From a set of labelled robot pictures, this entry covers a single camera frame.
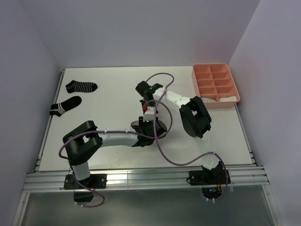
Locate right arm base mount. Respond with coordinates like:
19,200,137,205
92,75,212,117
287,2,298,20
186,169,231,186

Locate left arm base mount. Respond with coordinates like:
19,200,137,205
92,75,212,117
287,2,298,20
63,174,107,190

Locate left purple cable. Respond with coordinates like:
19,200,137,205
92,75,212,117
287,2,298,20
58,100,174,208

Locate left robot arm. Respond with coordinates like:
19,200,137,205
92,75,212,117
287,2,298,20
63,119,168,188

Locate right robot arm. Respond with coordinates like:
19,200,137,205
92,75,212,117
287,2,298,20
135,81,220,184

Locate taupe sock red cuff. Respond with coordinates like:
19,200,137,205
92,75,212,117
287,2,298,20
130,119,168,132

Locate black sock thin white stripes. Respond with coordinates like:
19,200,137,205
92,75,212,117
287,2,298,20
65,80,98,93

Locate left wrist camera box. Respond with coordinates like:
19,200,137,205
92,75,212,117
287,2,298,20
143,106,158,122

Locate pink divided organizer tray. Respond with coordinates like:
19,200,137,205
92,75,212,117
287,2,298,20
191,63,240,109

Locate black sock white cuff stripes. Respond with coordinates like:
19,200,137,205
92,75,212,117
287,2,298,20
49,96,82,117

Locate white sock black toe heel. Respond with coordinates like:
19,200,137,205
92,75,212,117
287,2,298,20
201,97,216,103

